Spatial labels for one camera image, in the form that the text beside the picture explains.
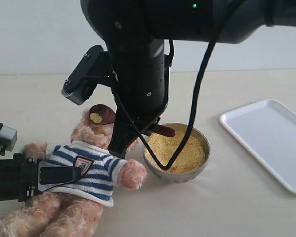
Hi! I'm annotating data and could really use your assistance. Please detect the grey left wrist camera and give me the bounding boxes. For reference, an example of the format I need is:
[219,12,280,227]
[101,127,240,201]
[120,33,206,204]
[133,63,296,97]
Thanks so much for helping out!
[0,125,18,152]

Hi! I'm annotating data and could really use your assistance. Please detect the dark red wooden spoon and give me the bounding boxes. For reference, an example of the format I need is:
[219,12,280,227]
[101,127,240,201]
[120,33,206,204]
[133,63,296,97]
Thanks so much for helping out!
[88,104,176,137]

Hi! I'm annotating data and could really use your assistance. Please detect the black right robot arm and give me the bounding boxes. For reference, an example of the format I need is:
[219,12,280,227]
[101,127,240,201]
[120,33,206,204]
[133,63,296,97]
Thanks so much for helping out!
[80,0,296,158]

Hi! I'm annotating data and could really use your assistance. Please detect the white rectangular plastic tray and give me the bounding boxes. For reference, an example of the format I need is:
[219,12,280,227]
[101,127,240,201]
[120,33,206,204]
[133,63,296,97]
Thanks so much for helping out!
[220,99,296,195]

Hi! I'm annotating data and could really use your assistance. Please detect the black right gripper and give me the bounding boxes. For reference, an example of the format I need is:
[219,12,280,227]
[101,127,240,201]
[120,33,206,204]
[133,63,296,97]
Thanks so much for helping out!
[107,41,166,158]

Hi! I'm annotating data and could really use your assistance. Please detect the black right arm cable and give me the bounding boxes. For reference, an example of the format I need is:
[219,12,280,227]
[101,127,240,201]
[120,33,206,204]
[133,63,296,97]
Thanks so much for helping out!
[110,0,247,171]

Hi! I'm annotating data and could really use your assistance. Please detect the metal bowl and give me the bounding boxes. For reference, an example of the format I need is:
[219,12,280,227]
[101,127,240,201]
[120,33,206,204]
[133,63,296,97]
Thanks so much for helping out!
[143,123,211,183]

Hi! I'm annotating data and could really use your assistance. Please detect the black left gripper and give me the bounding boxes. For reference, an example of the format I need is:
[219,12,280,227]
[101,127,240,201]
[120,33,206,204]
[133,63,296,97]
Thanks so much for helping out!
[0,123,80,202]

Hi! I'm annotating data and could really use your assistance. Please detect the beige teddy bear striped shirt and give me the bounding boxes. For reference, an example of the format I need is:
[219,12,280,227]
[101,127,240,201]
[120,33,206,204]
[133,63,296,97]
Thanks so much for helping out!
[0,108,148,237]

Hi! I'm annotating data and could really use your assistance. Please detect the yellow millet grains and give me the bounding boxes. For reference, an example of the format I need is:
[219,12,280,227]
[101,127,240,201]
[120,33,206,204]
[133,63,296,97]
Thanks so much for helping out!
[89,113,206,174]

